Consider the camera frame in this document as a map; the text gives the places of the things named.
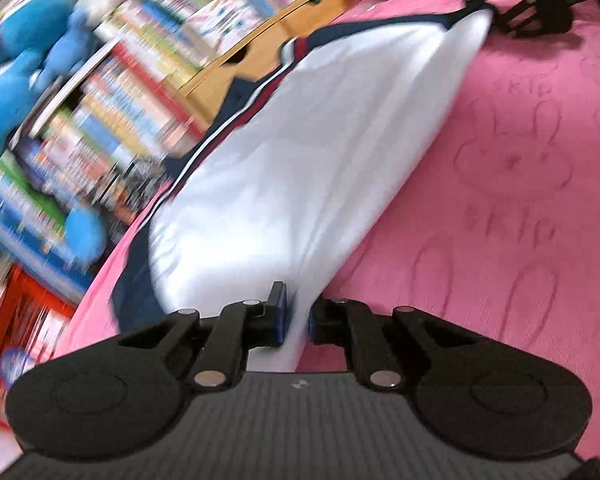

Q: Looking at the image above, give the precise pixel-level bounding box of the navy white zip jacket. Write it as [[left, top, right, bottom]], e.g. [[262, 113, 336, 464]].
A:
[[111, 8, 492, 372]]

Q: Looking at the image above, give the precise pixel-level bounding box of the red plastic crate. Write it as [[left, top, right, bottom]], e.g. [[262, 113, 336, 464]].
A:
[[0, 261, 76, 428]]

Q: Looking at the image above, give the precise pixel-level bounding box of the small blue plush ball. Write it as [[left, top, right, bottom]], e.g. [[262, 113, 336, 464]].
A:
[[65, 208, 107, 266]]

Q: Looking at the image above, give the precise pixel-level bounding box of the white illustrated card box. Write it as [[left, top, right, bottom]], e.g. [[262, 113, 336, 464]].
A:
[[181, 0, 262, 58]]

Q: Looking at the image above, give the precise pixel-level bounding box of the wooden drawer organizer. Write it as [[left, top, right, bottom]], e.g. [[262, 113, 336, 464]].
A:
[[178, 0, 353, 129]]

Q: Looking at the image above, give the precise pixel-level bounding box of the large blue plush toy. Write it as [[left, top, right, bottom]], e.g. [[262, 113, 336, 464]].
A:
[[0, 0, 95, 157]]

